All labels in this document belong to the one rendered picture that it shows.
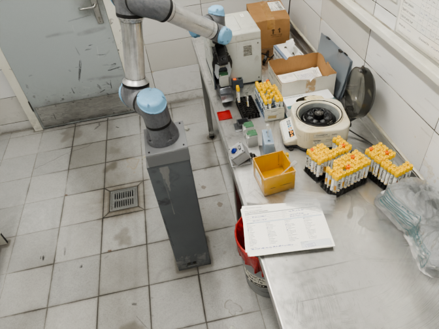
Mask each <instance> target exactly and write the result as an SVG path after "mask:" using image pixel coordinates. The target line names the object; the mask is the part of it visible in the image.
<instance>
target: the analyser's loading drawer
mask: <svg viewBox="0 0 439 329"><path fill-rule="evenodd" d="M215 82H216V85H217V88H218V91H219V94H220V97H221V101H222V102H229V101H234V100H235V99H234V93H232V91H231V87H230V86H224V87H221V86H220V81H219V80H215Z"/></svg>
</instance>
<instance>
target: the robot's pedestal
mask: <svg viewBox="0 0 439 329"><path fill-rule="evenodd" d="M146 168H147V171H148V174H149V177H150V181H151V183H152V187H153V189H154V193H155V197H156V199H157V203H158V206H159V209H160V212H161V216H162V218H163V222H164V224H165V228H166V231H167V234H168V237H169V241H170V243H171V247H172V251H173V253H174V257H175V259H176V263H177V266H178V270H179V271H181V270H186V269H190V268H195V267H199V266H204V265H208V264H211V261H210V255H209V252H208V246H207V242H206V236H205V233H204V227H203V220H202V217H201V211H200V207H199V201H198V197H197V191H196V187H195V181H194V177H193V171H192V167H191V162H190V160H186V161H180V162H176V163H170V164H164V165H160V166H154V167H150V168H149V166H148V162H147V160H146Z"/></svg>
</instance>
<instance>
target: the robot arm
mask: <svg viewBox="0 0 439 329"><path fill-rule="evenodd" d="M111 2H112V4H113V5H114V6H115V9H116V17H117V18H118V19H119V20H120V21H121V30H122V44H123V59H124V67H125V78H124V79H123V80H122V84H121V86H120V88H119V96H120V99H121V100H122V102H123V103H124V104H125V105H126V106H128V107H130V108H131V109H132V110H134V111H135V112H136V113H138V114H139V115H141V116H142V118H143V120H144V123H145V125H146V140H147V143H148V144H149V145H150V146H151V147H153V148H165V147H168V146H170V145H172V144H174V143H175V142H176V141H177V139H178V138H179V135H180V134H179V130H178V128H177V126H176V125H175V124H174V122H173V121H172V119H171V115H170V113H169V109H168V106H167V100H166V98H165V96H164V94H163V92H162V91H161V90H159V89H157V88H153V89H152V88H150V83H149V79H148V78H147V77H146V76H145V63H144V40H143V27H142V21H143V19H145V18H149V19H153V20H157V21H159V22H161V23H164V22H169V23H171V24H174V25H176V26H178V27H181V28H183V29H186V30H188V31H189V34H190V35H191V36H192V37H193V38H197V37H200V36H202V37H205V38H208V39H210V40H212V43H214V44H215V47H212V55H213V60H212V67H213V70H214V73H215V75H216V78H217V79H219V69H220V66H222V65H225V67H226V68H227V73H228V76H229V77H230V75H231V69H232V64H233V62H232V59H231V56H230V55H229V53H228V52H227V48H226V46H225V45H226V44H229V43H230V41H231V39H232V36H233V33H232V31H231V29H229V28H228V27H226V26H225V12H224V8H223V7H222V6H221V5H212V6H210V7H209V8H208V14H206V15H205V16H201V15H200V14H197V13H196V12H193V11H191V10H189V9H187V8H185V7H183V6H180V5H178V4H176V3H174V2H173V0H111ZM218 63H219V64H218Z"/></svg>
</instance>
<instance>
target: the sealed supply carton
mask: <svg viewBox="0 0 439 329"><path fill-rule="evenodd" d="M246 11H248V12H249V13H250V15H251V17H252V18H253V20H254V22H255V23H256V24H257V26H258V28H259V29H260V30H261V49H264V48H273V47H274V45H277V44H283V43H286V41H287V40H289V32H290V21H289V20H290V17H289V14H288V13H287V11H286V9H285V7H284V6H283V4H282V2H281V1H280V0H275V1H261V2H257V3H248V4H246Z"/></svg>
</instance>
